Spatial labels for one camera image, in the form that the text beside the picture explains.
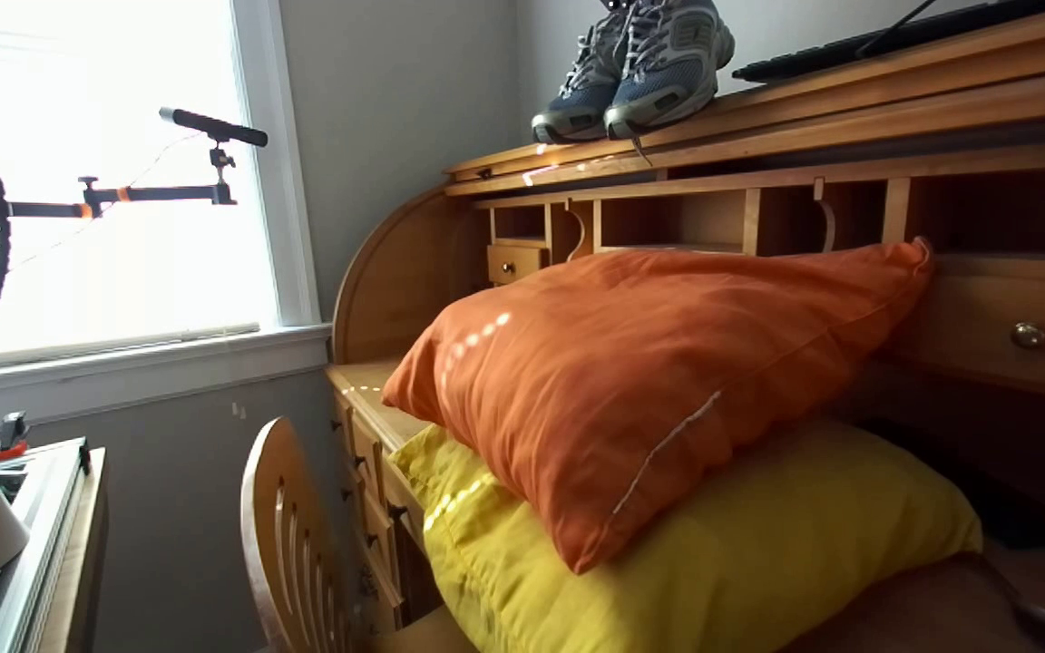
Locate wooden desk drawer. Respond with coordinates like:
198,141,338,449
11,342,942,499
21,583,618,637
483,240,554,291
898,252,1045,406

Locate yellow pillow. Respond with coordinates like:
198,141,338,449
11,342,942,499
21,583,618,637
387,414,987,653

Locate black keyboard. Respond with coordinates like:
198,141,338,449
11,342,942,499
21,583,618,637
731,0,1045,86

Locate blue white running shoe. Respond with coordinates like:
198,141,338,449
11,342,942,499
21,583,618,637
603,0,740,140
528,5,630,146

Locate black camera boom orange joints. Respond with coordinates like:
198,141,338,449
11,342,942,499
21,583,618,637
0,107,271,222

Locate black red clamp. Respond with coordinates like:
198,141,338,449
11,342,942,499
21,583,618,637
0,412,33,470

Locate wooden chair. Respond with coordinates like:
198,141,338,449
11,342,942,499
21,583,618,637
237,414,480,653

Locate bright window white frame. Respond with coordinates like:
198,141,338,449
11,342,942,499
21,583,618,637
0,0,325,374

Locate orange pillow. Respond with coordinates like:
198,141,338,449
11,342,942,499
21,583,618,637
377,238,937,579

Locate wooden roll-top desk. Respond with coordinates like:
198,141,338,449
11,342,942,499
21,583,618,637
324,0,1045,653

